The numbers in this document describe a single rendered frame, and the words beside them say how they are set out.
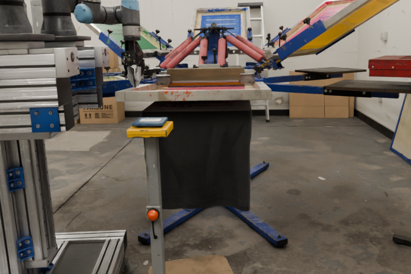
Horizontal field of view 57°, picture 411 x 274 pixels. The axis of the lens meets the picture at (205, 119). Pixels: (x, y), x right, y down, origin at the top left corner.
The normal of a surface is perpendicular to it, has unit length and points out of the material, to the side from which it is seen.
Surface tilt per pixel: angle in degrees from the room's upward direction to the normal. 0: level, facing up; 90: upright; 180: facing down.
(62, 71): 90
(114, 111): 90
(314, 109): 75
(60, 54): 90
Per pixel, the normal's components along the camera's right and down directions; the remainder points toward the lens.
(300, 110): -0.09, -0.05
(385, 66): -0.56, 0.18
